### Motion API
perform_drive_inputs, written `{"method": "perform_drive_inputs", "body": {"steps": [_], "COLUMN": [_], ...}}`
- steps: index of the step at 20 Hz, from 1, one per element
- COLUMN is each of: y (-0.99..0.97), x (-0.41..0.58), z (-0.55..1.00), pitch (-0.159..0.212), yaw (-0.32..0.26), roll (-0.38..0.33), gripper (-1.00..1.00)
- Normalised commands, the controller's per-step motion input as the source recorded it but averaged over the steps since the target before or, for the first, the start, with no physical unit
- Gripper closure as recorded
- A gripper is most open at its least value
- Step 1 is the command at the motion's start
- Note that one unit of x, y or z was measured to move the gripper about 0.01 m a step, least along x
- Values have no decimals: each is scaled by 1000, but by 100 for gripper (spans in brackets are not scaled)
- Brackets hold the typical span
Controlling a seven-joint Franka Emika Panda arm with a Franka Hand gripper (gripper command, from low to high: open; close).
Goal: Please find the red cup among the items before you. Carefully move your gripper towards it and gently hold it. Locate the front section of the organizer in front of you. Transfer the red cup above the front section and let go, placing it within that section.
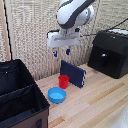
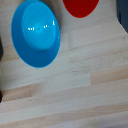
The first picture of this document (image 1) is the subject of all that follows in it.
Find black fabric storage case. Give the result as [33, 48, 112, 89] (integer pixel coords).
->
[0, 59, 51, 128]

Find dark blue flat box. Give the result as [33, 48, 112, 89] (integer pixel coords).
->
[59, 59, 88, 89]

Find red plastic cup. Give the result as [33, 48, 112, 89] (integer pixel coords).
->
[58, 74, 71, 90]

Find blue plastic bowl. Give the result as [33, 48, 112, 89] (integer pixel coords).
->
[47, 86, 67, 104]

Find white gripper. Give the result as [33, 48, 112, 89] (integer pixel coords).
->
[46, 28, 81, 58]

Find thin black cable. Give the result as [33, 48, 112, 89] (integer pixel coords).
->
[79, 17, 128, 37]

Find white object on black device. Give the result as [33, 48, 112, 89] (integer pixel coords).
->
[107, 28, 128, 36]

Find black box device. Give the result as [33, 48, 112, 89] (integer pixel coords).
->
[87, 29, 128, 80]

